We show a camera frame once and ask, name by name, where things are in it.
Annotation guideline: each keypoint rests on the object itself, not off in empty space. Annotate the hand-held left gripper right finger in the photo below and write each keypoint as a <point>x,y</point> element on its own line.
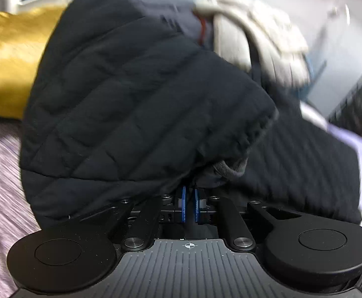
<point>197,205</point>

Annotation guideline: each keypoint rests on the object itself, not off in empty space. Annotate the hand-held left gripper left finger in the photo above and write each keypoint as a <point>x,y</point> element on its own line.
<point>183,204</point>

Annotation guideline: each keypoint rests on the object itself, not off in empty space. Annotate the black quilted jacket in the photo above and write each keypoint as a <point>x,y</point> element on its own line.
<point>122,105</point>

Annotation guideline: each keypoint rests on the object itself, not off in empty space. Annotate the pink grey striped bed sheet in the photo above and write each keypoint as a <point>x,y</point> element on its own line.
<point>0,198</point>

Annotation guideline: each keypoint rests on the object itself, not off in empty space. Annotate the beige quilted jacket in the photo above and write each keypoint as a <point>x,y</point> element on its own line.
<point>261,31</point>

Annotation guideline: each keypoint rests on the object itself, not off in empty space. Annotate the gold velvet cloth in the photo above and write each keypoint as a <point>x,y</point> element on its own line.
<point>10,62</point>

